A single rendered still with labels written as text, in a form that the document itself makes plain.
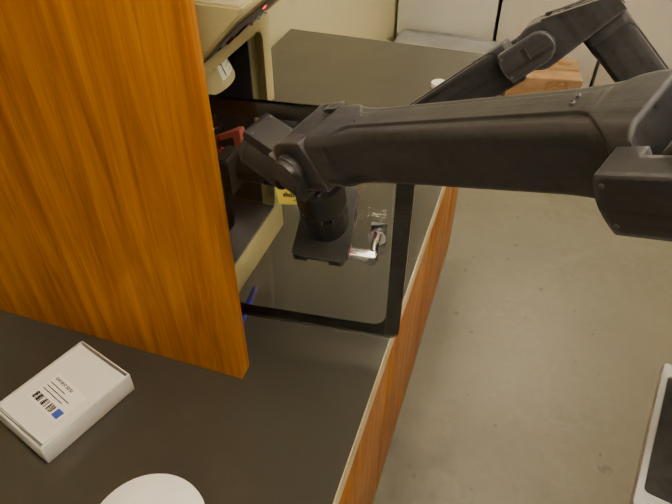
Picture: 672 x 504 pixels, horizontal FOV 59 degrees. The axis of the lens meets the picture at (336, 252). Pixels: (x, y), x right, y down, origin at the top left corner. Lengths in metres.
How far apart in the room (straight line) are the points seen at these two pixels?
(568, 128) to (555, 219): 2.65
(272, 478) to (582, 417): 1.50
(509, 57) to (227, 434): 0.66
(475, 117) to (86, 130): 0.52
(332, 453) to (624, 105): 0.69
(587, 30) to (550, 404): 1.60
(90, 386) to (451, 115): 0.74
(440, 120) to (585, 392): 1.93
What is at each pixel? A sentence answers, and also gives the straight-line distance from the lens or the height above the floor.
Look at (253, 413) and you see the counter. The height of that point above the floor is 0.94.
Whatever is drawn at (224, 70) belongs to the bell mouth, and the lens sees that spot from 0.98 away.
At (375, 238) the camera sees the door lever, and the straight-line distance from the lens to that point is 0.83.
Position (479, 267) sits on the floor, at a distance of 2.63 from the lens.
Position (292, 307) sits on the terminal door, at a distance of 0.98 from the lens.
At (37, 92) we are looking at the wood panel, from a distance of 0.82.
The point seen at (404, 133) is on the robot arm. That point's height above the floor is 1.51.
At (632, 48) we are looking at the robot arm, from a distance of 0.84.
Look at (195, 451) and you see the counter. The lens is 0.94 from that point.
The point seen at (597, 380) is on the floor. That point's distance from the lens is 2.35.
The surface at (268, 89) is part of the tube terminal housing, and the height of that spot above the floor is 1.26.
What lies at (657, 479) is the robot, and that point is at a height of 1.04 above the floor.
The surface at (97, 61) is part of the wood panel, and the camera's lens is 0.74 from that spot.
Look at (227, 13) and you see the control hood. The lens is 0.72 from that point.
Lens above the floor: 1.74
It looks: 41 degrees down
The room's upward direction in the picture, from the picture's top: straight up
